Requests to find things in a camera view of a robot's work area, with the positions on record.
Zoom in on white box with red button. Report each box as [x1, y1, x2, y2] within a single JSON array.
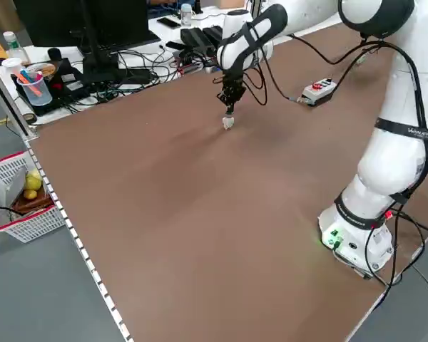
[[300, 77, 338, 108]]

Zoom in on large yellow lemon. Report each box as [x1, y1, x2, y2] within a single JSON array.
[[24, 170, 44, 192]]

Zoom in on clear bottle with blue lid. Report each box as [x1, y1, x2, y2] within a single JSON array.
[[180, 3, 196, 27]]

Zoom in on silver aluminium post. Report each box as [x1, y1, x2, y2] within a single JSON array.
[[245, 0, 264, 22]]

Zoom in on black smartphone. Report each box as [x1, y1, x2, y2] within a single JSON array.
[[156, 16, 182, 30]]

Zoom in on clear measuring cup with pens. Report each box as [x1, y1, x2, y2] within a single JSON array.
[[16, 70, 54, 107]]

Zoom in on silver aluminium frame leg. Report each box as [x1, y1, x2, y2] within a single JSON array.
[[0, 56, 39, 140]]

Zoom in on black device box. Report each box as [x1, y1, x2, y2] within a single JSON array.
[[16, 56, 91, 117]]

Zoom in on black monitor stand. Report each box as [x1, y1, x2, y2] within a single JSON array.
[[78, 0, 121, 83]]

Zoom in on black computer monitor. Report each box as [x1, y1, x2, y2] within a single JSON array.
[[13, 0, 162, 48]]

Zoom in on black cable with silver connector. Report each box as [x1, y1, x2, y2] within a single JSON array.
[[243, 33, 389, 108]]

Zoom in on clear bottle with green cap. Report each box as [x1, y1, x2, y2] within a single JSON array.
[[2, 31, 31, 66]]

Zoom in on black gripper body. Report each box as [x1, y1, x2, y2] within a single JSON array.
[[220, 66, 246, 90]]

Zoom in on white and red plastic basket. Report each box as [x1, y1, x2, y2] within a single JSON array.
[[0, 150, 67, 244]]

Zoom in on black arm base cables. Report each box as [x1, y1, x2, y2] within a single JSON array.
[[356, 208, 428, 290]]

